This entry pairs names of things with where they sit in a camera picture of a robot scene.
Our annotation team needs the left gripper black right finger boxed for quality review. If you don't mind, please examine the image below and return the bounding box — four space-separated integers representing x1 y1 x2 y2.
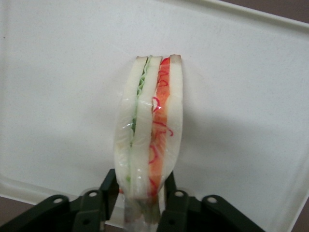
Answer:
156 173 266 232

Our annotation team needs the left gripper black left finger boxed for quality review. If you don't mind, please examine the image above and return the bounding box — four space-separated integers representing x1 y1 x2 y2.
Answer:
0 168 119 232

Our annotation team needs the plastic sandwich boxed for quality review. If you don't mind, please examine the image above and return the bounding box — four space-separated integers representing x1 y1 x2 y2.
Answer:
113 54 185 232

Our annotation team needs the cream rectangular plastic tray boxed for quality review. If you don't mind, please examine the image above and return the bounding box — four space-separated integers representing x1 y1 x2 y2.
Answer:
0 0 309 232

